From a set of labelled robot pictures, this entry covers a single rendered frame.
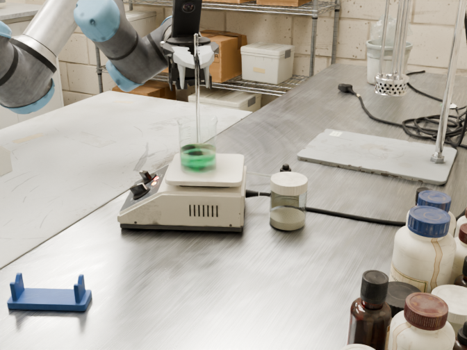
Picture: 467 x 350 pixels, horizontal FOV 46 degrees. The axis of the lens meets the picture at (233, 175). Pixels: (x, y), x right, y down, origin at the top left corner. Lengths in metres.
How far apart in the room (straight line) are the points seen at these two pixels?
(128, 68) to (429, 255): 0.68
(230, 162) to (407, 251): 0.35
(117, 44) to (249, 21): 2.49
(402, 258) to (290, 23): 2.79
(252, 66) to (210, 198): 2.38
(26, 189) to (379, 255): 0.64
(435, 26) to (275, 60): 0.85
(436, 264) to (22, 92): 0.91
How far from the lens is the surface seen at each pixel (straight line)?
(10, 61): 1.24
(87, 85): 4.35
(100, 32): 1.03
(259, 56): 3.16
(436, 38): 3.21
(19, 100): 1.29
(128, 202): 0.91
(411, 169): 1.15
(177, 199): 0.86
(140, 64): 1.11
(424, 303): 0.58
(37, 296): 0.76
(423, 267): 0.69
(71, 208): 1.00
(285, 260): 0.82
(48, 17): 1.32
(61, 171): 1.15
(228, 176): 0.86
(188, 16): 0.97
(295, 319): 0.71
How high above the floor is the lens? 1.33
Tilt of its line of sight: 23 degrees down
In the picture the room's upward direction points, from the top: straight up
